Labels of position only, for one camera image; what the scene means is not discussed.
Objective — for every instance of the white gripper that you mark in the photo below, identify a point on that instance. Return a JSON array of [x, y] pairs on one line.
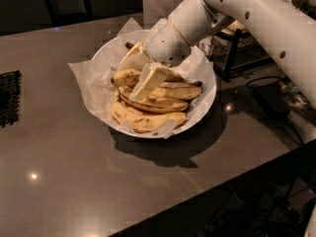
[[165, 43]]

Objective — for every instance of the spotted yellow banana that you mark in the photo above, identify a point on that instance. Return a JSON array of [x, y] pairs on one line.
[[130, 77]]

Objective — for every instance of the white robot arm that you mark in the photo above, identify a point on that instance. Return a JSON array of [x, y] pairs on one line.
[[286, 34]]

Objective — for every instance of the white bowl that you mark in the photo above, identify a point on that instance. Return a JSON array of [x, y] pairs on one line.
[[195, 68]]

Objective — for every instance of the bottom yellow banana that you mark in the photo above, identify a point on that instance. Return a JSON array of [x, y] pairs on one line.
[[142, 122]]

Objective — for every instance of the white paper liner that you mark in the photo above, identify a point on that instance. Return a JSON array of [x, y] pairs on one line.
[[85, 79]]

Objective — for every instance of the black water dispenser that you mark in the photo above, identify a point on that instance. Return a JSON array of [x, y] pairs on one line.
[[67, 12]]

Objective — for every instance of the black grid mat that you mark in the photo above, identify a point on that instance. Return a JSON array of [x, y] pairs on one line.
[[10, 89]]

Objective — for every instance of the dark picture tablet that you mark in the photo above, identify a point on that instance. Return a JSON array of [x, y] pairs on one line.
[[295, 99]]

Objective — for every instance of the black wire snack rack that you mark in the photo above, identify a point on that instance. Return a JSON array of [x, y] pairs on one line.
[[234, 54]]

